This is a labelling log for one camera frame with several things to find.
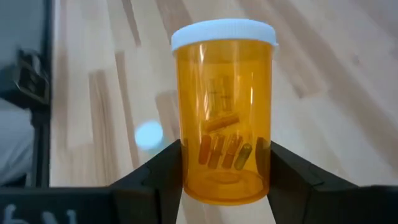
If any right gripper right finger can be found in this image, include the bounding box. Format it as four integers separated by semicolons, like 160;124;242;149
267;141;398;224

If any wide orange capsule bottle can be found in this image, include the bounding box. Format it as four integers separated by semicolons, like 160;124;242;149
170;17;279;207

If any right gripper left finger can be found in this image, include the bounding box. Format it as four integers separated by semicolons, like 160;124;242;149
0;139;185;224

